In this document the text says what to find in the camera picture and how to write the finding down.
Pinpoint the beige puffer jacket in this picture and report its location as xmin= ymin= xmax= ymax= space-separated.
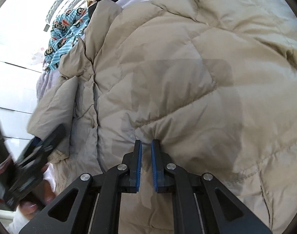
xmin=27 ymin=0 xmax=297 ymax=233

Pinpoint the person left hand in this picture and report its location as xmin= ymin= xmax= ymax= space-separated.
xmin=18 ymin=163 xmax=57 ymax=221

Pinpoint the white wardrobe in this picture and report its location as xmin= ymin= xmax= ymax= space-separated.
xmin=0 ymin=16 xmax=49 ymax=152

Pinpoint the blue monkey print pajamas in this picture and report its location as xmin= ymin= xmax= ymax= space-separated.
xmin=44 ymin=7 xmax=90 ymax=73

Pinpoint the grey quilted headboard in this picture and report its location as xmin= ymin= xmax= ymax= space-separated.
xmin=44 ymin=0 xmax=85 ymax=32

